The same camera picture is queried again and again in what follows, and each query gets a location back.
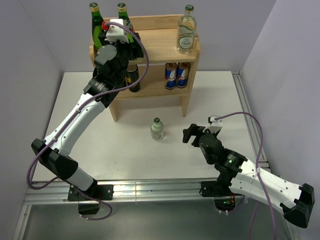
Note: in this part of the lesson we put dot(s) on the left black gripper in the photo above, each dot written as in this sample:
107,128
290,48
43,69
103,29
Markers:
134,52

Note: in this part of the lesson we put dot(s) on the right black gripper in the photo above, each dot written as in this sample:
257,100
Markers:
193,129

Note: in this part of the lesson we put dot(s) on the black gold can front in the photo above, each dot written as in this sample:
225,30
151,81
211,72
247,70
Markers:
132,76

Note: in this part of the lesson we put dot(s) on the small clear glass bottle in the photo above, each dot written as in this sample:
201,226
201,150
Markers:
156,129

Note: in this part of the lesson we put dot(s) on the green bottle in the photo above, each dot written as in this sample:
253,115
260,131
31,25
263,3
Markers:
123,14
97,24

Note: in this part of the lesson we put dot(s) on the large clear soda water bottle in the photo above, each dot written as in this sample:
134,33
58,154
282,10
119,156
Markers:
186,30

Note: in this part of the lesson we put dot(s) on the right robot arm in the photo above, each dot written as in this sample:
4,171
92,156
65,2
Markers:
238,175

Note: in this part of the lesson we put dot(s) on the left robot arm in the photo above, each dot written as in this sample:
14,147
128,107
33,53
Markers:
53,152

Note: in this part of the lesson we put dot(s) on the wooden two-tier shelf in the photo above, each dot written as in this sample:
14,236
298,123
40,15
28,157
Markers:
158,34

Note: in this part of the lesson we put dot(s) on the left blue energy drink can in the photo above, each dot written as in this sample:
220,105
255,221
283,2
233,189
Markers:
170,75

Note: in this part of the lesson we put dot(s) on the blue energy drink can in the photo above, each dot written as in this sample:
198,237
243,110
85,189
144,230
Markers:
170,75
182,74

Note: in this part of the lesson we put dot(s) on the right blue energy drink can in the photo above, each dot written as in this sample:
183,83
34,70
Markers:
182,74

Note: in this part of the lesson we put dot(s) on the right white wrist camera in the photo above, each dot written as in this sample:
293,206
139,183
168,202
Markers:
215,125

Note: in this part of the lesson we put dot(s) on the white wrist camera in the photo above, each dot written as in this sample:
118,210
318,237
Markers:
114,33
215,125

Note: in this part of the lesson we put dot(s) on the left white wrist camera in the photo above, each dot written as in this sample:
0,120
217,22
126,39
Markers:
114,33

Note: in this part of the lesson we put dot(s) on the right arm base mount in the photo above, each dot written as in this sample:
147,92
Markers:
225,202

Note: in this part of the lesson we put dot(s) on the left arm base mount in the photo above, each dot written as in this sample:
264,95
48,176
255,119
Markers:
91,201

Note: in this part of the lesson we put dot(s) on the aluminium frame rail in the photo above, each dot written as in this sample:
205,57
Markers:
156,182

